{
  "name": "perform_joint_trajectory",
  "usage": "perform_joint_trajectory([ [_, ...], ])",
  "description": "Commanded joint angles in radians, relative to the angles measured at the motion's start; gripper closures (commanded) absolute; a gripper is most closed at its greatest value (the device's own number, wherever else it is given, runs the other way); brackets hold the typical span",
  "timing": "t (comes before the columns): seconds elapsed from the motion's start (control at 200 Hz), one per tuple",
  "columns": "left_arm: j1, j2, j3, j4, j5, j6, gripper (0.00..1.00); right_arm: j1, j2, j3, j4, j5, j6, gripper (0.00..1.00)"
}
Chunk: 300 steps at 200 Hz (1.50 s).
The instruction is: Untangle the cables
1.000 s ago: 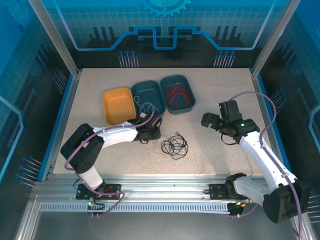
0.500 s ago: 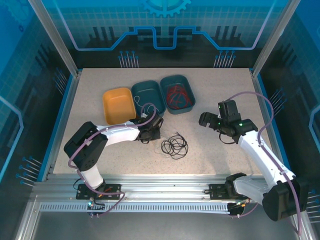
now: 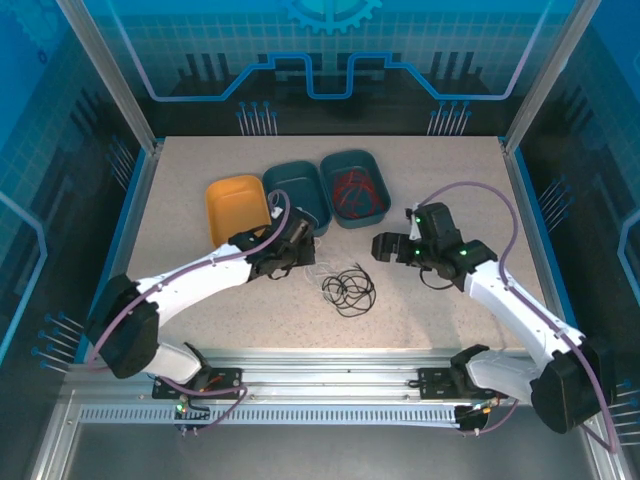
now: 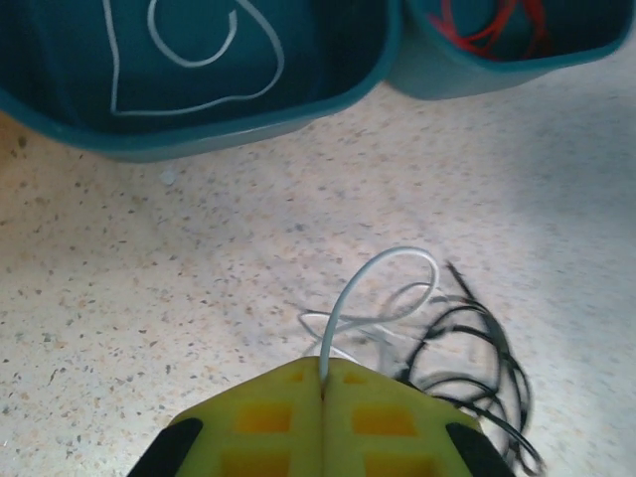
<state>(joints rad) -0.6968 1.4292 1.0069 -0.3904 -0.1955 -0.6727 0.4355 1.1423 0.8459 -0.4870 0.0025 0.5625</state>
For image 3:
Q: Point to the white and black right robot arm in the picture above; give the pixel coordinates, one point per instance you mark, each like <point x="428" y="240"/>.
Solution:
<point x="520" y="310"/>

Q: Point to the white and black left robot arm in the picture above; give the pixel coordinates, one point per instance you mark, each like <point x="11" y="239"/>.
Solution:
<point x="200" y="280"/>

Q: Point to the teal plastic tray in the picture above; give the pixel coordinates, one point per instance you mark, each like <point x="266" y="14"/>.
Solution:
<point x="292" y="180"/>
<point x="360" y="220"/>

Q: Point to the orange plastic tray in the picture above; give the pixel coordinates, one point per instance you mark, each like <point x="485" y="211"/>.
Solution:
<point x="235" y="205"/>

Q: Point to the small circuit board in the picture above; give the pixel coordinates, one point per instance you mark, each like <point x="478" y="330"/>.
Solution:
<point x="182" y="411"/>
<point x="472" y="420"/>

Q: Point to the grey metal base panel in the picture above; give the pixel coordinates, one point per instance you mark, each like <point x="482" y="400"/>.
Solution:
<point x="325" y="450"/>

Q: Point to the aluminium side rail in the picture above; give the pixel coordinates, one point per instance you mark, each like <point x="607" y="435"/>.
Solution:
<point x="140" y="200"/>
<point x="526" y="200"/>

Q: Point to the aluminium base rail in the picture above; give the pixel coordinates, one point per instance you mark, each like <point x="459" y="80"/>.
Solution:
<point x="325" y="375"/>

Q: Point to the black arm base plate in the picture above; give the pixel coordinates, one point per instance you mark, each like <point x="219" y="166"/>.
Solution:
<point x="430" y="385"/>
<point x="230" y="378"/>

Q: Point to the aluminium frame post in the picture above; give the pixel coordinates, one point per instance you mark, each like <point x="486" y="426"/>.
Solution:
<point x="550" y="75"/>
<point x="112" y="75"/>

